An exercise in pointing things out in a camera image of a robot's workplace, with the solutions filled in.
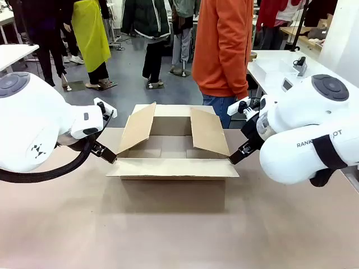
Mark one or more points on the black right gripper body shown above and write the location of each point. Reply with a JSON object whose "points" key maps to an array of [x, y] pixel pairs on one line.
{"points": [[253, 129]]}

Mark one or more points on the brown cardboard box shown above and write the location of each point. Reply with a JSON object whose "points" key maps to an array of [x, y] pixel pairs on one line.
{"points": [[174, 185]]}

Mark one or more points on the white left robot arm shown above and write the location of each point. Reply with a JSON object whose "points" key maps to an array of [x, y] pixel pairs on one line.
{"points": [[33, 126]]}

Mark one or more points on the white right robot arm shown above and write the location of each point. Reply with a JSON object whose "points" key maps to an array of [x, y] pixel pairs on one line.
{"points": [[303, 126]]}

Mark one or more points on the white device with screen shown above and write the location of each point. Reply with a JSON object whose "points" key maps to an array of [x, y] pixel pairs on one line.
{"points": [[286, 85]]}

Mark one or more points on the brown tape roll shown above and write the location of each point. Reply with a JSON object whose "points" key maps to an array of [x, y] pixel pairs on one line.
{"points": [[253, 56]]}

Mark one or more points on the small black device on stand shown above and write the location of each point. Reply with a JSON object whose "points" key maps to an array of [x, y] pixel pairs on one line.
{"points": [[300, 64]]}

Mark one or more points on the person in orange hoodie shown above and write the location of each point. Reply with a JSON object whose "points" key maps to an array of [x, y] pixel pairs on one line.
{"points": [[221, 50]]}

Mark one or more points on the wooden background table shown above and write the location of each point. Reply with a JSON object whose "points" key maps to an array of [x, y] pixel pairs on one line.
{"points": [[305, 36]]}

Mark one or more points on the person in red top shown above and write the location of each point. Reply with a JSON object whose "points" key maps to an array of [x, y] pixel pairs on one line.
{"points": [[270, 19]]}

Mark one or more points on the black pole stand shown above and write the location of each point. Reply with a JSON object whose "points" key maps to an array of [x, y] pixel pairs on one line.
{"points": [[299, 25]]}

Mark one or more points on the mannequin with yellow apron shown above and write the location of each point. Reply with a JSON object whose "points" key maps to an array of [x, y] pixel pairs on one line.
{"points": [[91, 33]]}

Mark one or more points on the person in black clothes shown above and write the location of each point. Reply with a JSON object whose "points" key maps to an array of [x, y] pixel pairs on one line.
{"points": [[46, 33]]}

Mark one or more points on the white side table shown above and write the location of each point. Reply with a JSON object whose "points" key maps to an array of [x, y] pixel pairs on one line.
{"points": [[14, 54]]}

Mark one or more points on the mannequin in dark striped jacket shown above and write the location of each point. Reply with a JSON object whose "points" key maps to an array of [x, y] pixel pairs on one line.
{"points": [[146, 19]]}

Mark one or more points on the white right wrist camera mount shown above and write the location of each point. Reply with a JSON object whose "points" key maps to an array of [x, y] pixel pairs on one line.
{"points": [[234, 107]]}

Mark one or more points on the flat mannequin base plate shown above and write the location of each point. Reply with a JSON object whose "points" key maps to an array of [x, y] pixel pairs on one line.
{"points": [[179, 72], [73, 85], [154, 85], [105, 85]]}

